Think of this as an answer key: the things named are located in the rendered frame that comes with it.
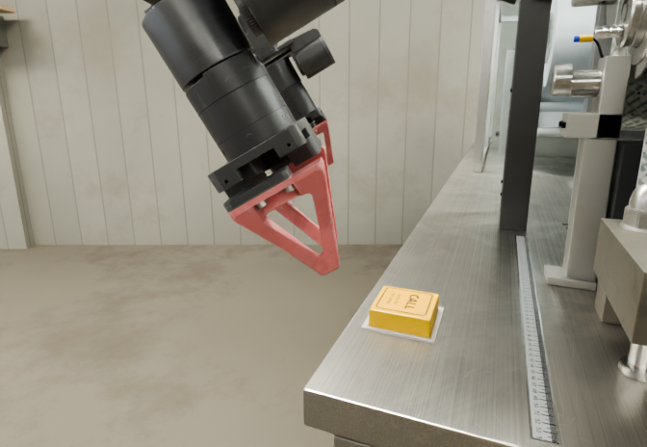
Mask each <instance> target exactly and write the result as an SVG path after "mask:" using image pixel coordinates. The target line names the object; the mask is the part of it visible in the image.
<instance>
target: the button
mask: <svg viewBox="0 0 647 447"><path fill-rule="evenodd" d="M438 305H439V296H438V295H437V294H432V293H427V292H421V291H414V290H408V289H402V288H397V287H390V286H383V288H382V290H381V291H380V293H379V294H378V296H377V297H376V299H375V301H374V303H373V304H372V306H371V307H370V309H369V326H370V327H375V328H380V329H389V330H393V331H399V332H404V333H409V334H414V335H419V336H423V337H428V338H429V337H430V334H431V331H432V328H433V325H434V322H435V319H436V315H437V312H438Z"/></svg>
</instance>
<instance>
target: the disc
mask: <svg viewBox="0 0 647 447"><path fill-rule="evenodd" d="M646 73H647V52H646V54H645V56H644V57H643V59H642V60H641V62H640V63H639V64H637V65H631V70H630V77H631V78H632V79H634V80H636V79H640V78H641V77H643V76H644V75H645V74H646Z"/></svg>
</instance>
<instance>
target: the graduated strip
mask: <svg viewBox="0 0 647 447"><path fill-rule="evenodd" d="M515 244H516V256H517V270H518V282H519V296H520V308H521V321H522V334H523V347H524V360H525V373H526V387H527V399H528V413H529V425H530V438H531V439H534V440H537V441H541V442H545V443H549V444H553V445H555V446H559V447H562V443H561V437H560V431H559V425H558V420H557V414H556V403H555V397H554V391H553V386H552V380H551V374H550V368H549V361H548V356H547V350H546V344H545V338H544V332H543V327H542V321H541V315H540V309H539V303H538V298H537V292H536V286H535V280H534V274H533V268H532V263H531V252H530V245H529V239H528V236H519V235H515Z"/></svg>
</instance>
